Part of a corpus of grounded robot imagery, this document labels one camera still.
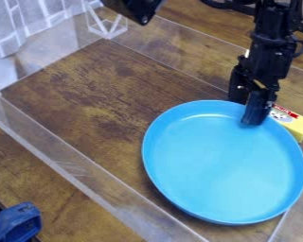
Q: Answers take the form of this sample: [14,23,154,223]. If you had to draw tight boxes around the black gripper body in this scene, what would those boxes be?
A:
[228,31,299,95]

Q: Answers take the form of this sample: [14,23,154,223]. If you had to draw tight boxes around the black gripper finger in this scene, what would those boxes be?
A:
[242,89,277,126]
[229,75,248,104]

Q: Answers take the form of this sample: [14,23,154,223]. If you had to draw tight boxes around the blue round plastic tray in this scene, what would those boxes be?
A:
[142,100,303,225]

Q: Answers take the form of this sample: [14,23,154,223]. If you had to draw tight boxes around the yellow brick with label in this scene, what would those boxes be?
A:
[269,104,303,142]

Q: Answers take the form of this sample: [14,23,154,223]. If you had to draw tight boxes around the clear acrylic enclosure wall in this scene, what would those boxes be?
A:
[0,0,303,242]

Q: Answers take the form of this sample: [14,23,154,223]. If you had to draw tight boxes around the grey checkered cloth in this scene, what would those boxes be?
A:
[0,0,103,59]

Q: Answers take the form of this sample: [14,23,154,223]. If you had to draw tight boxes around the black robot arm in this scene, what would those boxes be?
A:
[201,0,303,126]

